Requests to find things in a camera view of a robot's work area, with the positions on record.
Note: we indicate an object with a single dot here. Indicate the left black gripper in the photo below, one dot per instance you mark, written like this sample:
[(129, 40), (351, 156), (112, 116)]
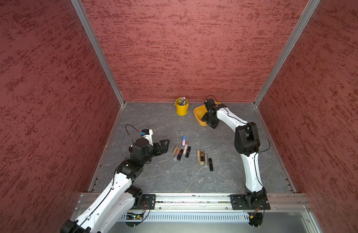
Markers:
[(164, 149)]

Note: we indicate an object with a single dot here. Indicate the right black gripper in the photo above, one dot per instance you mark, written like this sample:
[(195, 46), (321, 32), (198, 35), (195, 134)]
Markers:
[(213, 125)]

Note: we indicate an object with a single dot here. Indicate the yellow plastic storage box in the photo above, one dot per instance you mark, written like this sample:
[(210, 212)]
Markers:
[(201, 110)]

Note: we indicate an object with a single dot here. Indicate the gold black square lipstick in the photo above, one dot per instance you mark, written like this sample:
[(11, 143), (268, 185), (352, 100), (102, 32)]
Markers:
[(201, 157)]

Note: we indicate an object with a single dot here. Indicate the silver grey lipstick tube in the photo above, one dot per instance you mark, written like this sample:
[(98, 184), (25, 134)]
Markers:
[(206, 159)]

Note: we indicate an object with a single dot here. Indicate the black lipstick tube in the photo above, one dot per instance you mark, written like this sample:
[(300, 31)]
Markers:
[(188, 152), (210, 164)]

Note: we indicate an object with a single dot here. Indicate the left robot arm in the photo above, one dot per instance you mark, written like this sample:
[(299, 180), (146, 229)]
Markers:
[(120, 195)]

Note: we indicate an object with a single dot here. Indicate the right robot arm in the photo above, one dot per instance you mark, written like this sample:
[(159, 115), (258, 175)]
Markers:
[(246, 143)]

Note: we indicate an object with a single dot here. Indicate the beige lipstick tube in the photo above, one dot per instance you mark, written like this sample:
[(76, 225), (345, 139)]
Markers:
[(175, 149)]

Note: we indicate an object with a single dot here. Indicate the rose gold lipstick tube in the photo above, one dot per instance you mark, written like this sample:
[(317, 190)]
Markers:
[(177, 152)]

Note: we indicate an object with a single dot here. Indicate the black lipstick left group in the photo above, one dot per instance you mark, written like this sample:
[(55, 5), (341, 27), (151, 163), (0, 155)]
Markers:
[(179, 156)]

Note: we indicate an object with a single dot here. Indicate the tan lipstick tube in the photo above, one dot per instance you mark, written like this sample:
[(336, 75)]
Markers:
[(198, 157)]

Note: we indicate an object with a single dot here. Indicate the blue pink lip gloss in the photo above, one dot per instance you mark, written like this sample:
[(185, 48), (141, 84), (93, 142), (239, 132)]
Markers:
[(184, 141)]

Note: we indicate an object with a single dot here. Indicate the yellow pen cup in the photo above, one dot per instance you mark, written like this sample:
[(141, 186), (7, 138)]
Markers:
[(181, 110)]

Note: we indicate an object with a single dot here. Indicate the pink lip gloss tube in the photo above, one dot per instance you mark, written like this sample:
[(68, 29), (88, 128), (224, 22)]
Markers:
[(185, 148)]

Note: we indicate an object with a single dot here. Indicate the pens in yellow cup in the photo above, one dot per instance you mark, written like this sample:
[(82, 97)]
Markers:
[(182, 101)]

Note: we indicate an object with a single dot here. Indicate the left controller board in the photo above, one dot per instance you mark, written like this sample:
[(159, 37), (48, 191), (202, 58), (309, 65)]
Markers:
[(134, 219)]

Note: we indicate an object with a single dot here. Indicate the right controller connector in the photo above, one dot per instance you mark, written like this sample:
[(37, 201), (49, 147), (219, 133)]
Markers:
[(256, 219)]

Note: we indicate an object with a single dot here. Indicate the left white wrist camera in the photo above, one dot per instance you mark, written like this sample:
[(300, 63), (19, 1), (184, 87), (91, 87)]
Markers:
[(147, 134)]

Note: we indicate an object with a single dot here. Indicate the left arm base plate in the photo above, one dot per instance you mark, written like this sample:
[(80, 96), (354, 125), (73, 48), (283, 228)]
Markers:
[(144, 201)]

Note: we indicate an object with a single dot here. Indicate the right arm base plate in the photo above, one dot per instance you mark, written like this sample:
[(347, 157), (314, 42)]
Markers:
[(249, 202)]

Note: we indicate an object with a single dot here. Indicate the aluminium front rail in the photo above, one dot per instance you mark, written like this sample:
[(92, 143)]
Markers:
[(221, 202)]

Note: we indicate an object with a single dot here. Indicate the right aluminium corner post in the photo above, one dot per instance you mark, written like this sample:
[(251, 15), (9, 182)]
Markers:
[(293, 38)]

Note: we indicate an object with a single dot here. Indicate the aluminium corner post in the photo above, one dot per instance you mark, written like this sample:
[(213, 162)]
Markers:
[(293, 38), (81, 13)]

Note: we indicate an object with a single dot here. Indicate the left aluminium corner post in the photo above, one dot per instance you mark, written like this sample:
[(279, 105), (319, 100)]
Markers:
[(81, 13)]

